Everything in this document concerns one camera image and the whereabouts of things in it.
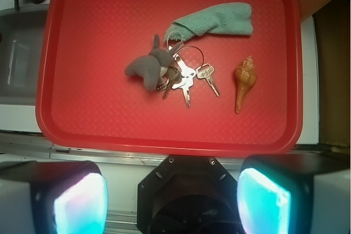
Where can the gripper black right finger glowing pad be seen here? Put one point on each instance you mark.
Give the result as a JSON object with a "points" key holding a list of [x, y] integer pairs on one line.
{"points": [[295, 193]]}

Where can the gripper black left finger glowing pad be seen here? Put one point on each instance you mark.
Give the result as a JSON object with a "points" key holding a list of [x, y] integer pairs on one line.
{"points": [[53, 197]]}

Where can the brown spiral seashell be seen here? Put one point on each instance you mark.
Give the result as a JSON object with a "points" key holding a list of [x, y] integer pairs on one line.
{"points": [[245, 79]]}

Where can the silver key with square head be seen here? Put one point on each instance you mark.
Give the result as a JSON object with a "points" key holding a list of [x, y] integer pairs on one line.
{"points": [[205, 72]]}

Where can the silver key bunch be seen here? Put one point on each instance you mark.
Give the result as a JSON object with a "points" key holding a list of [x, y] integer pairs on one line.
{"points": [[187, 76]]}

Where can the dark bronze key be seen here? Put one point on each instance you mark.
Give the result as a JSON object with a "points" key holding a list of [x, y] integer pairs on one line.
{"points": [[173, 75]]}

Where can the red plastic tray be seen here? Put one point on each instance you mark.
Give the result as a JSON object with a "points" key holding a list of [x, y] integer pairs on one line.
{"points": [[84, 99]]}

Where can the stainless steel sink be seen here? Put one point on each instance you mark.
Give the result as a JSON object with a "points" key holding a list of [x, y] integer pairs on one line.
{"points": [[22, 35]]}

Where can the teal knitted cloth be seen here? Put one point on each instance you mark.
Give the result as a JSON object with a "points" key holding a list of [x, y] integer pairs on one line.
{"points": [[222, 19]]}

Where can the black octagonal mount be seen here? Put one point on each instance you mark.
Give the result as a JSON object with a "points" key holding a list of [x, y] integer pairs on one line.
{"points": [[185, 194]]}

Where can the gray plush animal keychain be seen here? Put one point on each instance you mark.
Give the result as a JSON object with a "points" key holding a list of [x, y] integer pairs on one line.
{"points": [[153, 66]]}

